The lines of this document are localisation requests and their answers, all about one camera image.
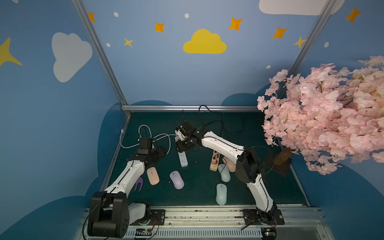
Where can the purple pink garden fork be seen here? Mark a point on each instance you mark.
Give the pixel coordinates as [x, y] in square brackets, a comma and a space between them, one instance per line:
[139, 184]

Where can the pink mouse near strip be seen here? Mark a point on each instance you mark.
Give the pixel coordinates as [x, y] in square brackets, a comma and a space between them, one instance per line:
[230, 164]

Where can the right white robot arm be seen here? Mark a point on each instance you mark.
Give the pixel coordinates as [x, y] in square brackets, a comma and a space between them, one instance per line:
[248, 164]

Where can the aluminium frame rail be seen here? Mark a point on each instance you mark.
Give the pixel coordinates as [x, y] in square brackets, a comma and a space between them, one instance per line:
[202, 108]

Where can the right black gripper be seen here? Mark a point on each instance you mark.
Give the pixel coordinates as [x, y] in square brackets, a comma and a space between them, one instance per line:
[183, 139]

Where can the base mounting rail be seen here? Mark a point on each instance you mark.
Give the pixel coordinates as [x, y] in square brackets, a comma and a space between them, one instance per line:
[233, 222]

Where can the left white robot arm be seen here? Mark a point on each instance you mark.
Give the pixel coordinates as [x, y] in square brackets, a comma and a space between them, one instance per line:
[111, 213]

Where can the pink cherry blossom tree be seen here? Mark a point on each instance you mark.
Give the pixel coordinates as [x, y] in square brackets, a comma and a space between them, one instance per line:
[329, 116]

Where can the purple wireless mouse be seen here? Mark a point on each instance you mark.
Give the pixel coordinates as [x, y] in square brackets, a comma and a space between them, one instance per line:
[177, 180]

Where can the cream red power strip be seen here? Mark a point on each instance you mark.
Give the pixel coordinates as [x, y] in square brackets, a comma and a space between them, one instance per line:
[215, 161]

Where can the white power strip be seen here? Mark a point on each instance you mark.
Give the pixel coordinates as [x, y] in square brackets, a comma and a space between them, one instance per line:
[183, 159]

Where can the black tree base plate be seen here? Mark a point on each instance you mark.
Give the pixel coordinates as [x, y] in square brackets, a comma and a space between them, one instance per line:
[280, 163]

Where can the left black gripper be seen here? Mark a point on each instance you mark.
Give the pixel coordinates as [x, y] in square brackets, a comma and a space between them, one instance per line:
[157, 152]

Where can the light green wireless mouse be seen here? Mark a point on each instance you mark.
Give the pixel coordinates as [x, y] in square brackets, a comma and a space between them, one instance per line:
[221, 196]

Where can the beige pink wireless mouse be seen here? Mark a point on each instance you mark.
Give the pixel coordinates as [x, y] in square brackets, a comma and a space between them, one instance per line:
[153, 176]

